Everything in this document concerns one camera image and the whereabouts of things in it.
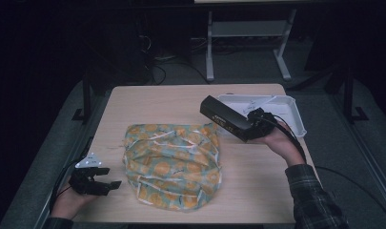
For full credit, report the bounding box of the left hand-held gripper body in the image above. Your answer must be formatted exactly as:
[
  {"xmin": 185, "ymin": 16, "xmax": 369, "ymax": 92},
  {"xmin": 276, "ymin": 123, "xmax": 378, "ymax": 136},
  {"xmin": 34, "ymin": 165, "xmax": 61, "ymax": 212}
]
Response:
[{"xmin": 69, "ymin": 152, "xmax": 107, "ymax": 196}]

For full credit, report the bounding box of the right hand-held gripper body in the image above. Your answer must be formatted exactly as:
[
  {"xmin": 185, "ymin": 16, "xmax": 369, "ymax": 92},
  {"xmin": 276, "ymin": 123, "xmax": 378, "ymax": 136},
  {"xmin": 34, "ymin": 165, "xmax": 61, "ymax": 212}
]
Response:
[{"xmin": 242, "ymin": 94, "xmax": 279, "ymax": 141}]

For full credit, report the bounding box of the white plastic tray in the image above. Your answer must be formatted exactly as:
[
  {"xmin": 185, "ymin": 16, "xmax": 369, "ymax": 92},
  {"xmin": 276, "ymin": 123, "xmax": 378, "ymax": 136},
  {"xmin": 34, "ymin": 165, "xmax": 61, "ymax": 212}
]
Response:
[{"xmin": 216, "ymin": 94, "xmax": 308, "ymax": 138}]

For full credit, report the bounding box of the black rectangular box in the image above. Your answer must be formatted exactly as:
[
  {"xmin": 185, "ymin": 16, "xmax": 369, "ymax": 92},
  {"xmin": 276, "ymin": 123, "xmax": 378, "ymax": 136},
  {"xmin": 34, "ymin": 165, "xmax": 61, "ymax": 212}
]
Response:
[{"xmin": 199, "ymin": 94, "xmax": 261, "ymax": 143}]

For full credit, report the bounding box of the orange print tote bag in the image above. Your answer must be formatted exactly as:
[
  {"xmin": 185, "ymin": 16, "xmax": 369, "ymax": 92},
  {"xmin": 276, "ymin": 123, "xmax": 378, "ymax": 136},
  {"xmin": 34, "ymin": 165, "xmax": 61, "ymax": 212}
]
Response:
[{"xmin": 122, "ymin": 122, "xmax": 223, "ymax": 212}]

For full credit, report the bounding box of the person's left hand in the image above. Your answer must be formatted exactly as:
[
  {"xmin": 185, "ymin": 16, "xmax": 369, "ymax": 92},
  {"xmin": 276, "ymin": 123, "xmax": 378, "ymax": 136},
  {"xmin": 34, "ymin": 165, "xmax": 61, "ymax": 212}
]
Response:
[{"xmin": 50, "ymin": 182, "xmax": 100, "ymax": 221}]

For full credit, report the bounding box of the person's right hand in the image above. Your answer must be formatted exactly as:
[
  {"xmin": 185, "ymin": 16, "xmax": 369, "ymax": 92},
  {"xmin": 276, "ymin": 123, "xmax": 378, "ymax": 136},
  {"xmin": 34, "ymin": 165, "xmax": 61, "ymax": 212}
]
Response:
[{"xmin": 254, "ymin": 120, "xmax": 307, "ymax": 167}]

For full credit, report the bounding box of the black metal stand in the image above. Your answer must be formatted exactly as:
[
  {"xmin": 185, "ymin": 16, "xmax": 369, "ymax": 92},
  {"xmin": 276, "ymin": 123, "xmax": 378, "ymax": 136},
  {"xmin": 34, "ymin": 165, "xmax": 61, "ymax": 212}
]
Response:
[
  {"xmin": 71, "ymin": 71, "xmax": 93, "ymax": 124},
  {"xmin": 340, "ymin": 68, "xmax": 370, "ymax": 124}
]

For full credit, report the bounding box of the left hand-held gripper cable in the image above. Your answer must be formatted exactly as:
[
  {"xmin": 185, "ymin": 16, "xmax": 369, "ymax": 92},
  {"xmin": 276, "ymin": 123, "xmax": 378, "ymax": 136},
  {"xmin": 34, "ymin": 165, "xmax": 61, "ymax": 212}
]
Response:
[{"xmin": 49, "ymin": 136, "xmax": 95, "ymax": 215}]

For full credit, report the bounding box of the hand-held gripper cable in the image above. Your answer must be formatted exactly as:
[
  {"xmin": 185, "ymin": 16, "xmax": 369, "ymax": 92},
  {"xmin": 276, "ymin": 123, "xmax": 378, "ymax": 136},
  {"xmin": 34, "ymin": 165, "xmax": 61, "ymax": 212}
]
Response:
[
  {"xmin": 269, "ymin": 114, "xmax": 308, "ymax": 164},
  {"xmin": 49, "ymin": 136, "xmax": 95, "ymax": 215}
]

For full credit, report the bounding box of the right hand-held gripper cable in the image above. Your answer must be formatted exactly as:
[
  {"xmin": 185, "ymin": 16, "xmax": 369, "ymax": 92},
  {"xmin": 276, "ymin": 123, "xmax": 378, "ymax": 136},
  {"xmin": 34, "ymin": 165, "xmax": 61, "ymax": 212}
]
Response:
[{"xmin": 269, "ymin": 114, "xmax": 308, "ymax": 164}]

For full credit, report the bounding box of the grey metal rail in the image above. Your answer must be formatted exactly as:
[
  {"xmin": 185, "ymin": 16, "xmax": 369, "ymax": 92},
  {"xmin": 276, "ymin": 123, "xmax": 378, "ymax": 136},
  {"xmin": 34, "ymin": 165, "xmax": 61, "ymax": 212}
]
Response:
[
  {"xmin": 329, "ymin": 94, "xmax": 386, "ymax": 208},
  {"xmin": 32, "ymin": 94, "xmax": 101, "ymax": 229}
]

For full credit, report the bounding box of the thin black cable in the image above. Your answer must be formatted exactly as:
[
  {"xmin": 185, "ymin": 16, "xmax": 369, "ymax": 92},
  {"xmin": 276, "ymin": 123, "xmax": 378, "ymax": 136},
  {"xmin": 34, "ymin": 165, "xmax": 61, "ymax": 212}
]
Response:
[{"xmin": 150, "ymin": 60, "xmax": 212, "ymax": 86}]

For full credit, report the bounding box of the white metal table frame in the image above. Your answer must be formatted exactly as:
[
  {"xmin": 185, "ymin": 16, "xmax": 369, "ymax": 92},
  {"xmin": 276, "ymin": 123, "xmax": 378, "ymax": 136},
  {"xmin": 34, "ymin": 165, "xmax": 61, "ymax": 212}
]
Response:
[{"xmin": 205, "ymin": 8, "xmax": 298, "ymax": 82}]

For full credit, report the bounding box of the long black cable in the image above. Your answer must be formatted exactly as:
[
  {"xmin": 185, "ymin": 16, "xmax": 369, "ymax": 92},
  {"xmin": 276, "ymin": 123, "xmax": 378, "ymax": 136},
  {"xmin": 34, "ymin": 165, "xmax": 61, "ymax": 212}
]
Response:
[{"xmin": 314, "ymin": 165, "xmax": 386, "ymax": 222}]

